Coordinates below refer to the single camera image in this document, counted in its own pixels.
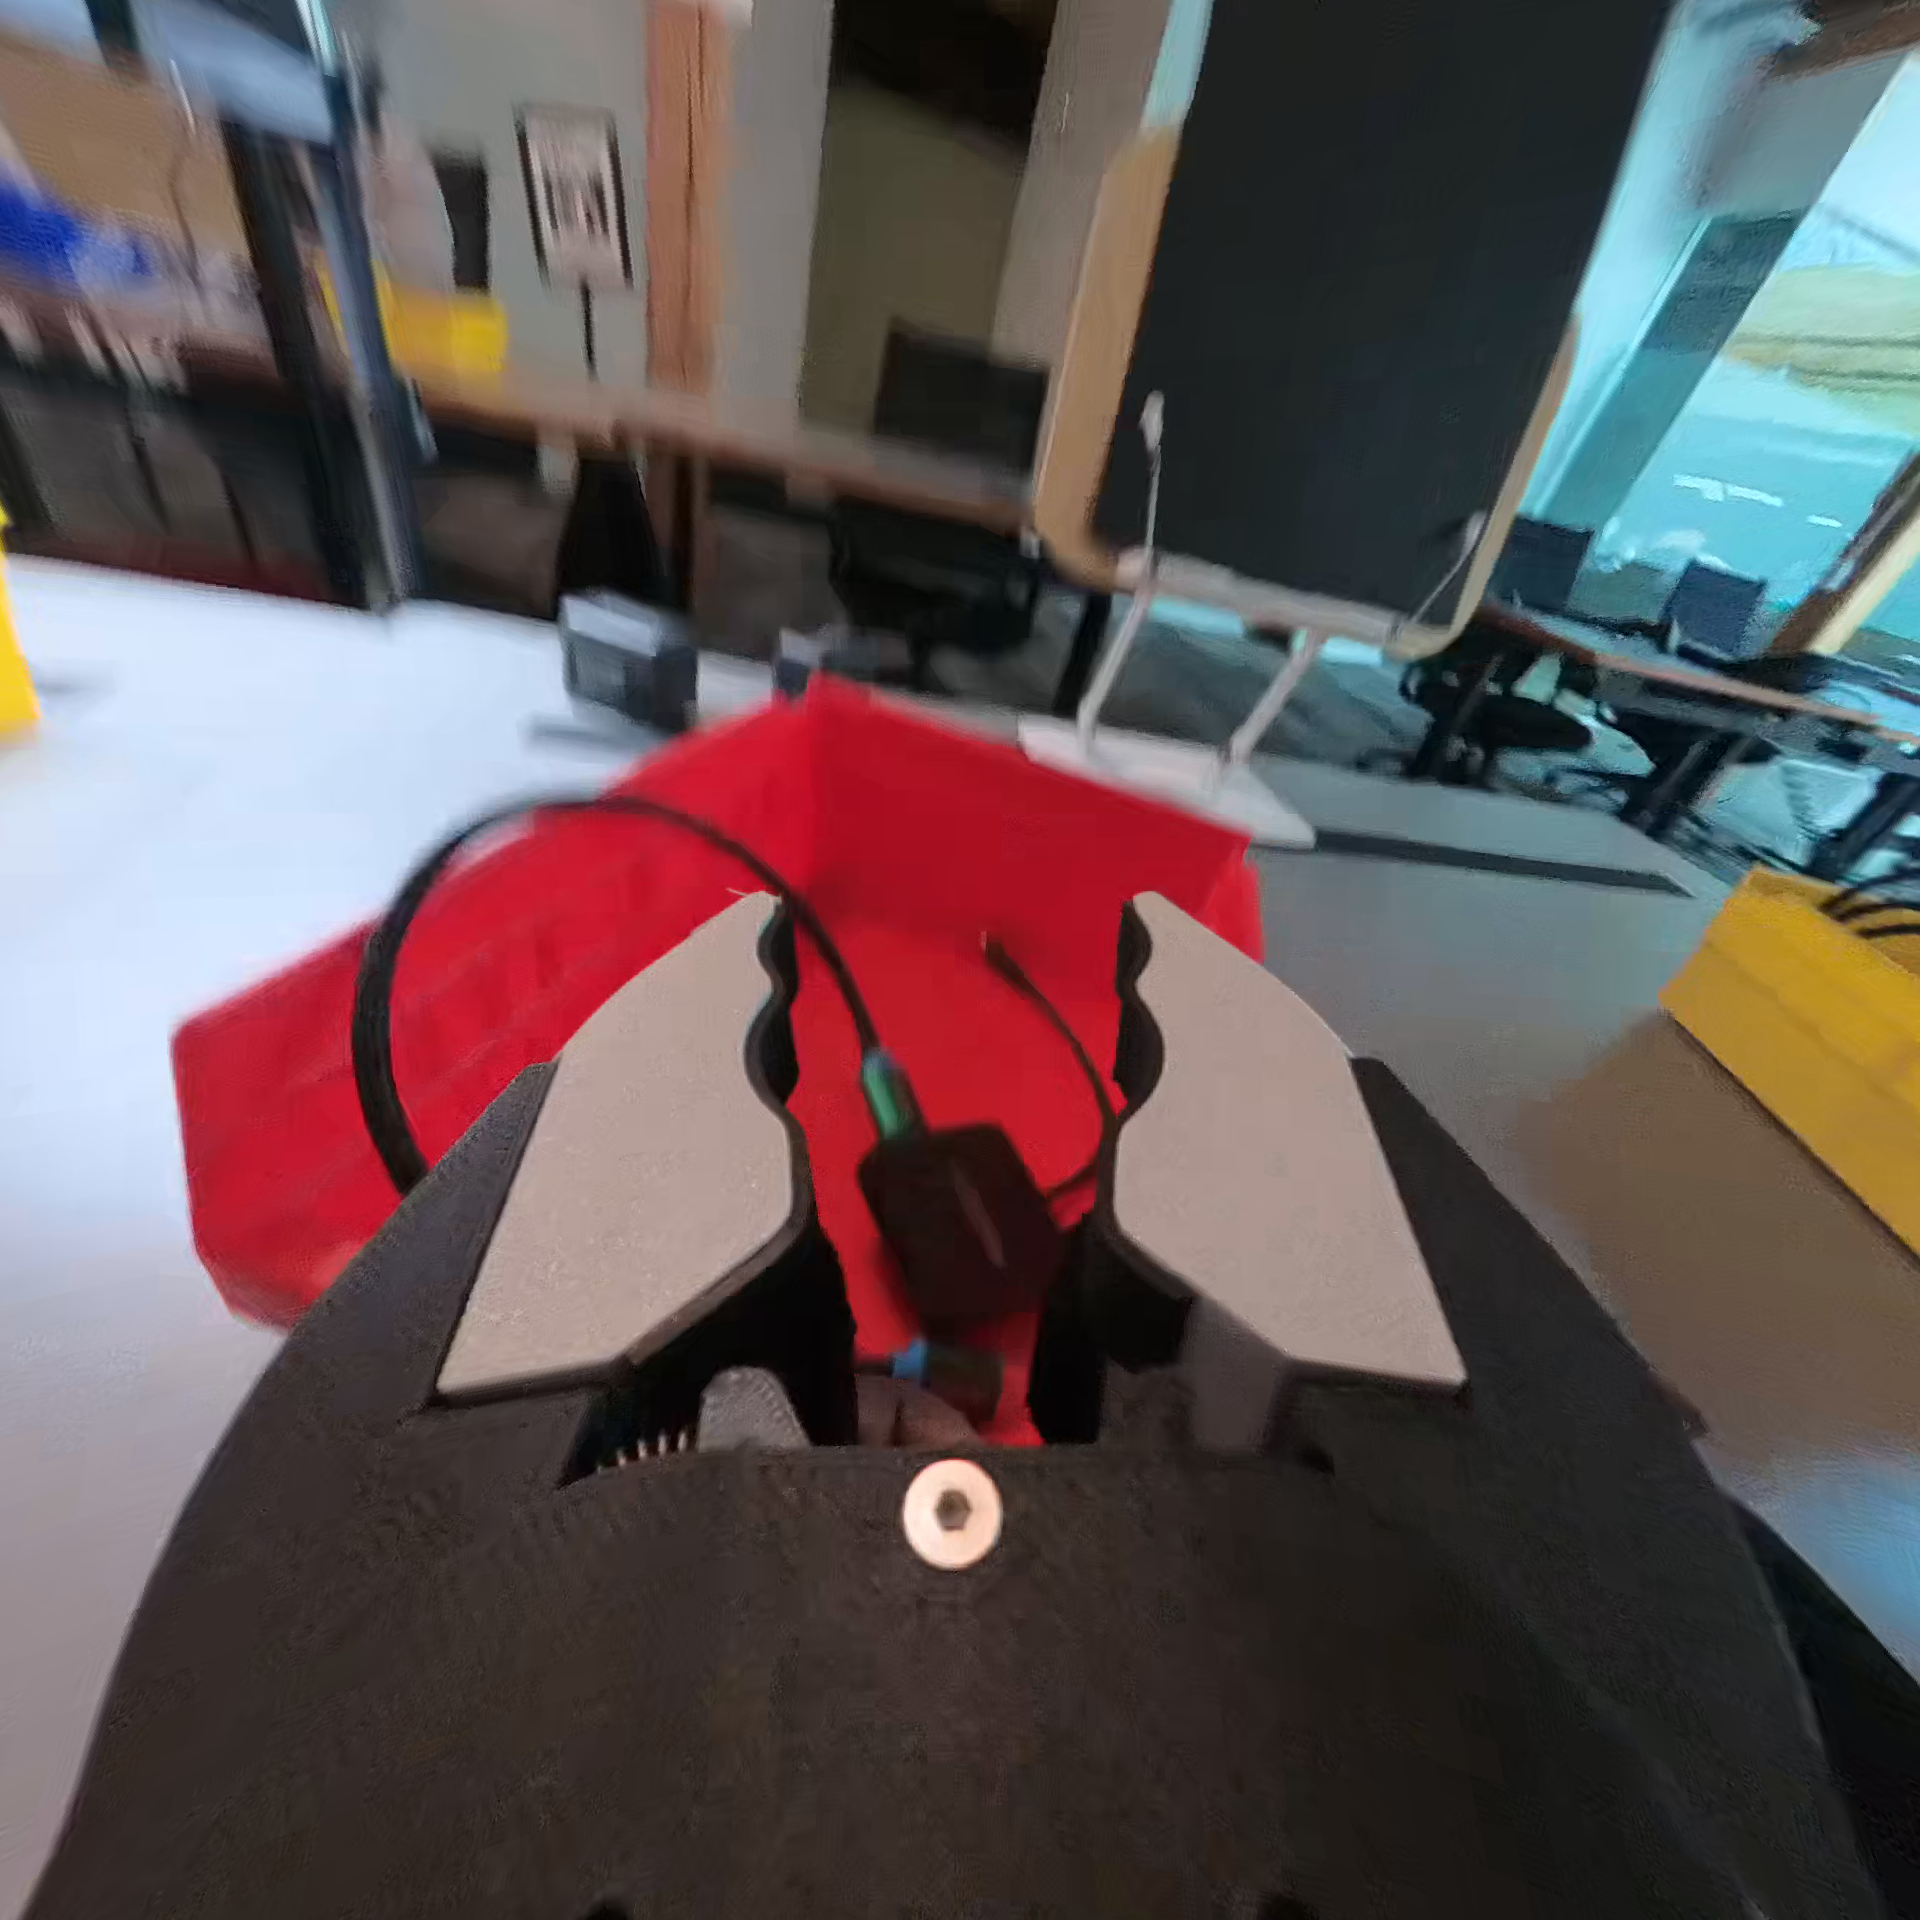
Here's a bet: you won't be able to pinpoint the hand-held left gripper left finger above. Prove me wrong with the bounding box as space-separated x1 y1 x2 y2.
436 895 816 1390

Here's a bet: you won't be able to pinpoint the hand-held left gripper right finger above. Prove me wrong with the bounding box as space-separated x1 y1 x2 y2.
1109 895 1472 1451

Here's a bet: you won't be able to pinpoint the black HDMI cable green plugs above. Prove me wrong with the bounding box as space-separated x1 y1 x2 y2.
354 796 1002 1422

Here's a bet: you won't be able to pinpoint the black adapter with thin cable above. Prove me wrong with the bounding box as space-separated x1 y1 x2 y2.
857 934 1125 1324

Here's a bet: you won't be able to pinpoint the red plastic bin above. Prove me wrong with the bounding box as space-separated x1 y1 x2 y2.
167 676 1269 1449

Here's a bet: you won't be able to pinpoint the yellow plastic bin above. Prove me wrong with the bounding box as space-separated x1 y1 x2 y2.
0 510 40 739
374 286 504 376
1655 866 1920 1258

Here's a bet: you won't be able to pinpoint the white board stand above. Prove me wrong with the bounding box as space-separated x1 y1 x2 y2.
1014 390 1489 854

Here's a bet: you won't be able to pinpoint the small grey box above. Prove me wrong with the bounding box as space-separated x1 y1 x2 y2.
556 589 701 736

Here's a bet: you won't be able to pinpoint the long wooden desk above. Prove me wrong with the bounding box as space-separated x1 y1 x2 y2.
387 365 1050 529

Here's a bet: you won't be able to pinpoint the black faced plywood board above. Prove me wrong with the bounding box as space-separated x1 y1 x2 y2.
1036 0 1673 662

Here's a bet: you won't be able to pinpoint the small tag sign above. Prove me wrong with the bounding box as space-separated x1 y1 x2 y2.
512 104 630 292

